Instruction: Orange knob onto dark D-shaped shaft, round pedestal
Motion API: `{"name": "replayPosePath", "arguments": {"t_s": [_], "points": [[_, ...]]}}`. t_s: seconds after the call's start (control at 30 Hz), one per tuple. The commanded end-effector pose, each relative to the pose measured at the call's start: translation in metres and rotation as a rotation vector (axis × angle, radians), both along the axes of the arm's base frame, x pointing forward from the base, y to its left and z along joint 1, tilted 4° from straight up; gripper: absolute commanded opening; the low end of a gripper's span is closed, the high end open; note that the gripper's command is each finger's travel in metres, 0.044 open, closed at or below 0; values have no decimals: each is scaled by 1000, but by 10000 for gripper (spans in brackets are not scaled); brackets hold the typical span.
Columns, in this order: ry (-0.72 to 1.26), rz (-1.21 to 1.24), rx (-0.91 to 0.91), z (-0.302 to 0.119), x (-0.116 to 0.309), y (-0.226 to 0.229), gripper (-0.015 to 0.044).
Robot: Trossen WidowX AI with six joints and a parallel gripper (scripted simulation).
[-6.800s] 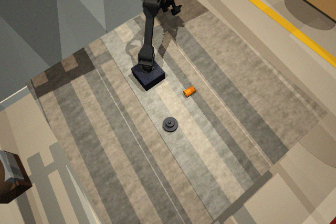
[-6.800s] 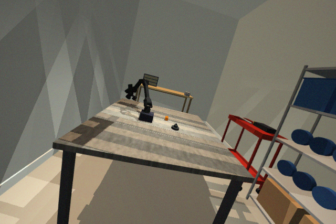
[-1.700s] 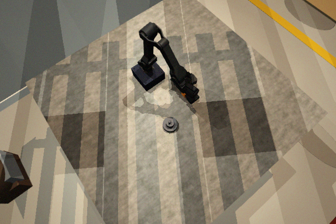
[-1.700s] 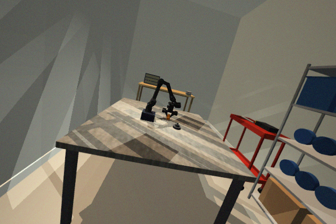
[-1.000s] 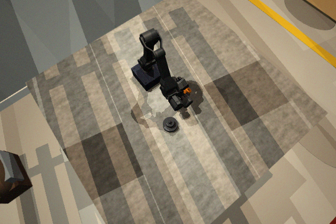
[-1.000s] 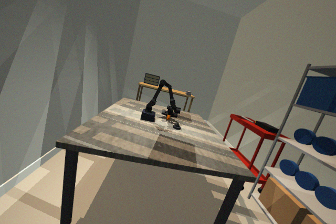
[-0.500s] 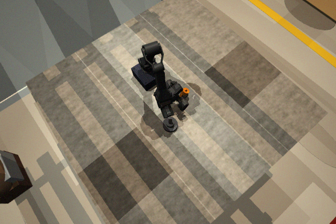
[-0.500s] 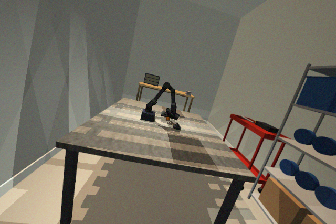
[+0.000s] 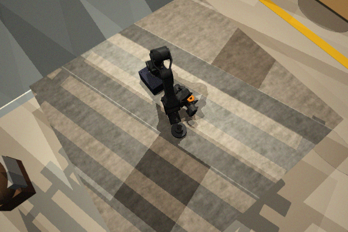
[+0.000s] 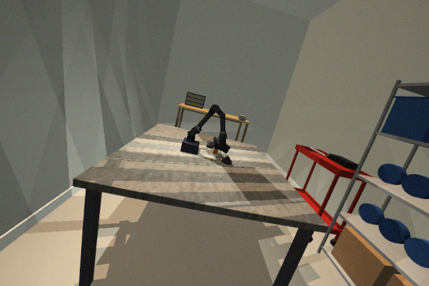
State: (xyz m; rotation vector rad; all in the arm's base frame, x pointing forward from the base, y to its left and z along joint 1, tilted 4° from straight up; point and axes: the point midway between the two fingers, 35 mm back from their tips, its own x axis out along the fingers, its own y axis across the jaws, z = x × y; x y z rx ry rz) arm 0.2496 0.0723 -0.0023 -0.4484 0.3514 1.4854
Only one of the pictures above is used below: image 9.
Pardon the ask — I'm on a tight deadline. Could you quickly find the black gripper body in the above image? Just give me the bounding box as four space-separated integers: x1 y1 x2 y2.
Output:
173 84 197 117

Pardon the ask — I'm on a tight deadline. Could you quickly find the orange knob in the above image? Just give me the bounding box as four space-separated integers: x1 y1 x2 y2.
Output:
187 95 194 103

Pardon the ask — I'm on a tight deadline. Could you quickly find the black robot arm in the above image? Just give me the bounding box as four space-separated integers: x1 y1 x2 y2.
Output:
145 46 191 125

